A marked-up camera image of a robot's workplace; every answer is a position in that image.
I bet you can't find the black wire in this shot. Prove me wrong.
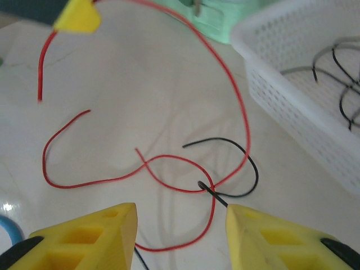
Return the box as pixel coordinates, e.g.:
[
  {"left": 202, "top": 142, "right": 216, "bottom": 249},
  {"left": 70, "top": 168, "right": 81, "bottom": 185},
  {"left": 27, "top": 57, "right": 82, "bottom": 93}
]
[
  {"left": 133, "top": 244, "right": 149, "bottom": 270},
  {"left": 312, "top": 47, "right": 360, "bottom": 133},
  {"left": 182, "top": 137, "right": 259, "bottom": 209},
  {"left": 281, "top": 36, "right": 360, "bottom": 85}
]

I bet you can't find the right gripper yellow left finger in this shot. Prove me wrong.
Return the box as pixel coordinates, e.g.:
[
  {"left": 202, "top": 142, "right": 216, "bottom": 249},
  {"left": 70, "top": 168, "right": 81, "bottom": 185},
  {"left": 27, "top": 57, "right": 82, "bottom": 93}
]
[{"left": 0, "top": 202, "right": 138, "bottom": 270}]

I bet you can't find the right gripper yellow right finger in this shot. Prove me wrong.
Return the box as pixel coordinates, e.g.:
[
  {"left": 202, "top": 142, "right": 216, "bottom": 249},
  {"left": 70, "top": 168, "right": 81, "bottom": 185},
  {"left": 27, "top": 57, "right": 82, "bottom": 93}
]
[{"left": 226, "top": 204, "right": 360, "bottom": 270}]

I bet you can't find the blue stethoscope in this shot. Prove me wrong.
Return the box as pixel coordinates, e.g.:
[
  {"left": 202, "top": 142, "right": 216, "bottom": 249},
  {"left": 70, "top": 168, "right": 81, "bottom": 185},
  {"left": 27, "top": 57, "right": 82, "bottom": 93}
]
[{"left": 0, "top": 215, "right": 25, "bottom": 248}]

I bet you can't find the mint green zipper pouch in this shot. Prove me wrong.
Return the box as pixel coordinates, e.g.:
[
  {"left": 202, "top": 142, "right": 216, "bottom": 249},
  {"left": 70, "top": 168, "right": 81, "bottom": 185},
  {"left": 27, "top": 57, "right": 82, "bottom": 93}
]
[{"left": 178, "top": 0, "right": 242, "bottom": 45}]

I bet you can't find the red wire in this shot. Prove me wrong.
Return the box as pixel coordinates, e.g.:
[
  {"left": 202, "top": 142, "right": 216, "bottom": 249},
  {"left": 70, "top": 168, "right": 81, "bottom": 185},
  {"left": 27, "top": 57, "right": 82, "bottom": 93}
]
[
  {"left": 37, "top": 0, "right": 251, "bottom": 195},
  {"left": 42, "top": 109, "right": 217, "bottom": 253}
]

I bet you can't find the white basket with black wires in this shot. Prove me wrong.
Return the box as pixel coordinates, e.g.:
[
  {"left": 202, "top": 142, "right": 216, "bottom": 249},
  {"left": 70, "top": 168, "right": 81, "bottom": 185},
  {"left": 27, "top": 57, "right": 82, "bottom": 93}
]
[{"left": 229, "top": 0, "right": 360, "bottom": 196}]

